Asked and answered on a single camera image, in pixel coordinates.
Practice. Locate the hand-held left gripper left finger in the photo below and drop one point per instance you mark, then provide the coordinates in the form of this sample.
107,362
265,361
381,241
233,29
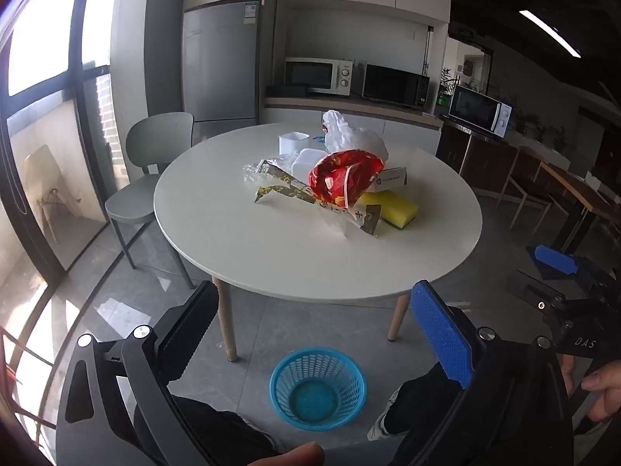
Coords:
187,335

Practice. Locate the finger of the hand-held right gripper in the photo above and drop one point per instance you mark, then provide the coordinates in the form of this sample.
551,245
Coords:
533,296
555,259

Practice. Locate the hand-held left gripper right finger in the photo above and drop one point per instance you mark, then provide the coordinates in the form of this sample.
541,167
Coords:
441,335

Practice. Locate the blue plastic basket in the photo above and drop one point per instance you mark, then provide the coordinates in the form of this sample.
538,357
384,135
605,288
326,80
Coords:
291,374

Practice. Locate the yellow sponge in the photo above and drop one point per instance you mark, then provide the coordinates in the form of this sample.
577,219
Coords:
395,208

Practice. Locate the white cardboard box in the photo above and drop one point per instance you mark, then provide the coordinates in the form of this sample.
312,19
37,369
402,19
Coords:
390,179

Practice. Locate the clear printed wrapper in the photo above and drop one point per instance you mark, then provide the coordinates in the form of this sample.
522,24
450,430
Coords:
286,184

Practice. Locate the red snack bag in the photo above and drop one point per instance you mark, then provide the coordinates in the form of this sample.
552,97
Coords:
334,174

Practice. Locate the white plastic bag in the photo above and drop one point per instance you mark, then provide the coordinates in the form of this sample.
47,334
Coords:
349,138

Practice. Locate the clear plastic cup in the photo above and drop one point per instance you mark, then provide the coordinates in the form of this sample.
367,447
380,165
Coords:
293,143

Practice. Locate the blue snack wrapper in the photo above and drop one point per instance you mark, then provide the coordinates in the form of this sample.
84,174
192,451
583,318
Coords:
318,138

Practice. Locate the person's right hand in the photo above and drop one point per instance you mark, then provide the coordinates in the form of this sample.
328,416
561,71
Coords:
604,391

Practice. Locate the person's left hand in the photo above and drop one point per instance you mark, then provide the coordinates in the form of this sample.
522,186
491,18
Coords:
291,456

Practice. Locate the wooden desk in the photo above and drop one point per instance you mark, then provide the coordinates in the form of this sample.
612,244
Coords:
577,187

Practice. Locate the wooden chair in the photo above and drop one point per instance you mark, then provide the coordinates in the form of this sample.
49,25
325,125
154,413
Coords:
529,174

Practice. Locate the person's left leg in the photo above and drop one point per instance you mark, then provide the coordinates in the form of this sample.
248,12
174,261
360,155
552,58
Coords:
218,427

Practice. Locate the white sneaker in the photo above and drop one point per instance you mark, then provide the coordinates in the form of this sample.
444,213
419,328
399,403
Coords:
381,422

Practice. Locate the dark wooden sideboard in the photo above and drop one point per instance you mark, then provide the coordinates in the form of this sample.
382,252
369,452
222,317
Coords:
485,160

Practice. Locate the round white table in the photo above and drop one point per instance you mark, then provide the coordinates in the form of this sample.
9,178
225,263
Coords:
291,262

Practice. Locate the white microwave with dark door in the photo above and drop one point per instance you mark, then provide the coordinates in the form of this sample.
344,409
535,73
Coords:
478,107

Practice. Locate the green chair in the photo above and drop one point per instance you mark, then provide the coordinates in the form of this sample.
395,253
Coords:
155,141

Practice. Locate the white plastic container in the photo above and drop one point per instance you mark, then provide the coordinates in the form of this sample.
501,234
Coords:
305,162

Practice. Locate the white kitchen counter cabinet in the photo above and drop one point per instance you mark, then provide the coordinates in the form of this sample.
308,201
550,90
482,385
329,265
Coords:
388,119

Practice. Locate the ceiling light strip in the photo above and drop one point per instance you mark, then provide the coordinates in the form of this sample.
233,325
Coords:
550,34

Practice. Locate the black microwave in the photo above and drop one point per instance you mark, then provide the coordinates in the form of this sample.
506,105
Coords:
393,85

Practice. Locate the silver fridge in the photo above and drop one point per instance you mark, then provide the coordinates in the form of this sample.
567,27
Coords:
218,68

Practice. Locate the white microwave with dials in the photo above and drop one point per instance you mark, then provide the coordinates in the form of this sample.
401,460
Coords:
315,75

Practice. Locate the black window frame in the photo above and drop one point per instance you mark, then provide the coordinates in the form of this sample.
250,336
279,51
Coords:
80,34

